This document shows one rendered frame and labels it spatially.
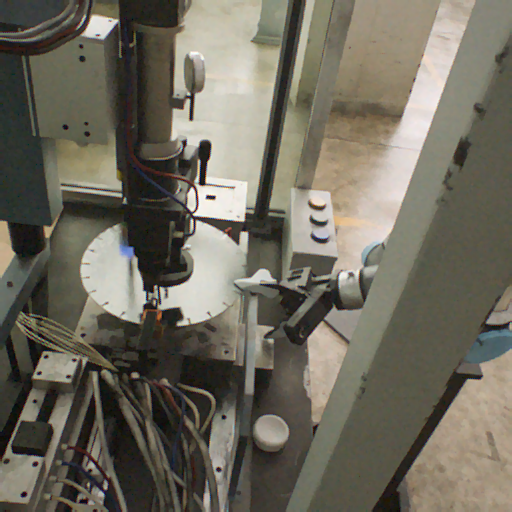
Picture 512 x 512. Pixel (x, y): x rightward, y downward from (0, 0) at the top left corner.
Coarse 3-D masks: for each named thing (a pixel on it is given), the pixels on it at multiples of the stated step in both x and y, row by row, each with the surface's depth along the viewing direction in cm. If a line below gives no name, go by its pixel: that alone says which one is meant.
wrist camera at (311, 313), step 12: (312, 300) 98; (324, 300) 99; (300, 312) 97; (312, 312) 97; (324, 312) 99; (288, 324) 95; (300, 324) 95; (312, 324) 97; (288, 336) 96; (300, 336) 95
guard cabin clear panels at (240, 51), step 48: (96, 0) 118; (192, 0) 118; (240, 0) 117; (192, 48) 124; (240, 48) 124; (240, 96) 132; (96, 144) 141; (192, 144) 141; (240, 144) 140; (288, 144) 140; (288, 192) 149
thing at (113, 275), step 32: (192, 224) 118; (96, 256) 106; (128, 256) 107; (192, 256) 110; (224, 256) 111; (96, 288) 99; (128, 288) 100; (160, 288) 101; (192, 288) 102; (224, 288) 104; (128, 320) 94; (160, 320) 95; (192, 320) 96
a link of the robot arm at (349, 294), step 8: (344, 272) 99; (352, 272) 98; (344, 280) 98; (352, 280) 97; (344, 288) 97; (352, 288) 96; (344, 296) 97; (352, 296) 97; (360, 296) 96; (344, 304) 98; (352, 304) 98; (360, 304) 97
